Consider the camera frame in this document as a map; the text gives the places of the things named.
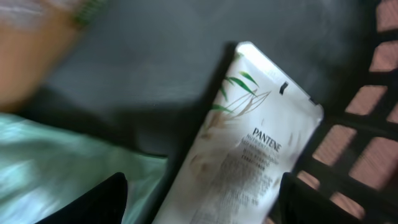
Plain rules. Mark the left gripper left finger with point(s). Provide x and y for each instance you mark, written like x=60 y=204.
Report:
x=103 y=204

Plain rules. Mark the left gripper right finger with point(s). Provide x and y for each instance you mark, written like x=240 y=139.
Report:
x=301 y=204

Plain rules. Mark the white Pantene tube gold cap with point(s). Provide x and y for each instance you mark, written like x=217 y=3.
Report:
x=255 y=131

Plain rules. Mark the spaghetti pack with red ends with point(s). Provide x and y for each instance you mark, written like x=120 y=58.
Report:
x=35 y=35

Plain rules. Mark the teal snack packet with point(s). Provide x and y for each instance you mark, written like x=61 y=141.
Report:
x=43 y=169

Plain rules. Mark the grey plastic basket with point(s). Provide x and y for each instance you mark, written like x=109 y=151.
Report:
x=145 y=74

